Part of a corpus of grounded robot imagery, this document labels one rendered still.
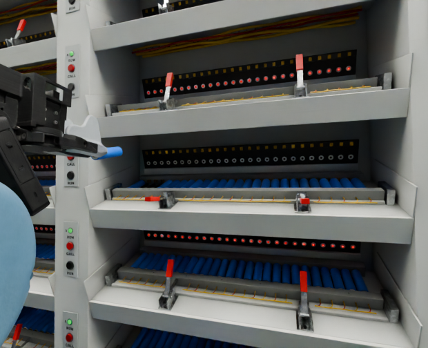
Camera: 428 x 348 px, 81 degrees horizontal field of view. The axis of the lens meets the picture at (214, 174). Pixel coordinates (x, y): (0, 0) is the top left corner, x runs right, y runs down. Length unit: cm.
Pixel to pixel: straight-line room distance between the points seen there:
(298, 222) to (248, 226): 9
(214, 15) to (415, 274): 56
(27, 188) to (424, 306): 56
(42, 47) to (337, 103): 68
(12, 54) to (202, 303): 76
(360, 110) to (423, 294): 30
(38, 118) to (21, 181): 7
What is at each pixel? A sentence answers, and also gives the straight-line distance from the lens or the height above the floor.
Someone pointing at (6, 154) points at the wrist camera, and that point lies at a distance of 34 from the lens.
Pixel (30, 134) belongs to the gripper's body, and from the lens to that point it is 35.
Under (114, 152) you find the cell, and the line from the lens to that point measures 48.
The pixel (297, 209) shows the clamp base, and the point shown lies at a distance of 46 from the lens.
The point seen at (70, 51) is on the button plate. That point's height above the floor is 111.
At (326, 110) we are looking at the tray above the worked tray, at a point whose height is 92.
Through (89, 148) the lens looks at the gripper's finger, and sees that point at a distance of 38.
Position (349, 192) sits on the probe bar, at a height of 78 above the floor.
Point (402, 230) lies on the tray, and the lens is 49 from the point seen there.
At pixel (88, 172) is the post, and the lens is 62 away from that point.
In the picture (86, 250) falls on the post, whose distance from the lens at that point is 64.
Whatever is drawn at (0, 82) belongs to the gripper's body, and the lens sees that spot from 36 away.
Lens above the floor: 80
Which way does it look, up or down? 2 degrees up
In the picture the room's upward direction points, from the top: 1 degrees counter-clockwise
